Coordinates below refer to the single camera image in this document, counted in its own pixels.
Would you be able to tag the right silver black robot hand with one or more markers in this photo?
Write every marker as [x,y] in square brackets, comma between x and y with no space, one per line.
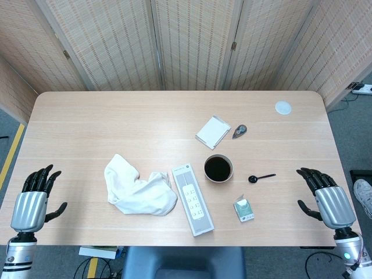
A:
[334,206]

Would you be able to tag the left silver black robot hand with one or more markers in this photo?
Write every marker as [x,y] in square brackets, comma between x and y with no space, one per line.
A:
[29,209]

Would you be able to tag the black plastic spoon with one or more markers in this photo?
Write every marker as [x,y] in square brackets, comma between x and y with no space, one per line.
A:
[252,179]

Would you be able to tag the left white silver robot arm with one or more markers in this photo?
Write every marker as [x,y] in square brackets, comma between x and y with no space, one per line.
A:
[17,255]

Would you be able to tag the cup of dark coffee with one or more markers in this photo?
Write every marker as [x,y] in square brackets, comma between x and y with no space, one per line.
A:
[218,168]

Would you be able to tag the white sneaker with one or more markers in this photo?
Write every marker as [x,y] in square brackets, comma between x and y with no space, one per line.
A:
[363,193]

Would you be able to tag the black flat floor base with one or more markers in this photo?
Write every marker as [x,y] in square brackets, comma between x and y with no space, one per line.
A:
[360,173]

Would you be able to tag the green white tissue pack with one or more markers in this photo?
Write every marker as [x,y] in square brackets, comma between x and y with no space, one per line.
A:
[244,210]

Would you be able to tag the white crumpled cloth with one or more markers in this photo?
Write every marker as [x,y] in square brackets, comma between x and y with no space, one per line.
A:
[136,194]

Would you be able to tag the white round table grommet cap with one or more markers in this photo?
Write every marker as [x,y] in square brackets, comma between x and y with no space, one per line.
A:
[283,107]

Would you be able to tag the grey correction tape dispenser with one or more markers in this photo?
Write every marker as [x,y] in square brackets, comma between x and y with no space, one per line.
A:
[239,131]

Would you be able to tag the white floor power strip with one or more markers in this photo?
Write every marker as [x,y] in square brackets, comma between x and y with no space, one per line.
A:
[364,88]

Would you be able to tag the grey power strip box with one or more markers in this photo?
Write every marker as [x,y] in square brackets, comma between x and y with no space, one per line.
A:
[191,200]

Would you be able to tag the white square notepad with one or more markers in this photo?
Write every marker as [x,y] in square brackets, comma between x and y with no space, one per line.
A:
[212,132]

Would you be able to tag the brass screen hinge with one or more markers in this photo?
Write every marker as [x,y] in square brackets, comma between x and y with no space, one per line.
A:
[66,54]
[233,46]

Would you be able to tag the blue grey chair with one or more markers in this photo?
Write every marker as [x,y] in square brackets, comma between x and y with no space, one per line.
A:
[183,261]

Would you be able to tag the bamboo folding screen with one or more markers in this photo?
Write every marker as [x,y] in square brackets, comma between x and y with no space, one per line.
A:
[116,43]

